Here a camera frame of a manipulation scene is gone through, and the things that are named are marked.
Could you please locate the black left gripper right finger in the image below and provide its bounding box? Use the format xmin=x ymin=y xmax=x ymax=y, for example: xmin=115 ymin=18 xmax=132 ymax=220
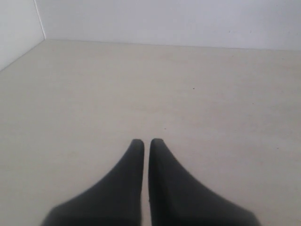
xmin=148 ymin=138 xmax=260 ymax=226

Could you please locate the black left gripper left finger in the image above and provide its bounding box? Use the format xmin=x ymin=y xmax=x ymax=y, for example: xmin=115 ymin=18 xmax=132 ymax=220
xmin=42 ymin=139 xmax=144 ymax=226

